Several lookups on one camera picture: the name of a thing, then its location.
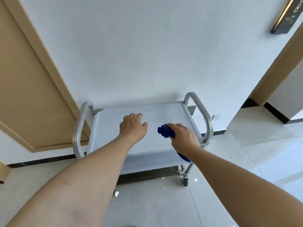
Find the person's left forearm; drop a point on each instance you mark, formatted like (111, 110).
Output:
(78, 184)

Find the person's left hand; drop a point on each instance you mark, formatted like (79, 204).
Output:
(132, 127)

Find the person's right forearm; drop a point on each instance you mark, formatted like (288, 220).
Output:
(239, 189)

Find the tan wooden door frame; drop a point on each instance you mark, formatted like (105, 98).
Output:
(275, 68)

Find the person's left thumb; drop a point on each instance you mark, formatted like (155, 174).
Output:
(144, 126)

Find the person's right fingers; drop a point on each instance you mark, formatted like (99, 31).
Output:
(174, 125)

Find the blue cleaning cloth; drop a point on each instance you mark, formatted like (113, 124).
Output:
(166, 131)

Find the person's right hand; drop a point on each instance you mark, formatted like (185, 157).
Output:
(182, 137)

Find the stainless steel service cart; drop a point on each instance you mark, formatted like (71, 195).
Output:
(151, 137)

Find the dark wall sign plate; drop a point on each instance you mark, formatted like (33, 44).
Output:
(287, 15)

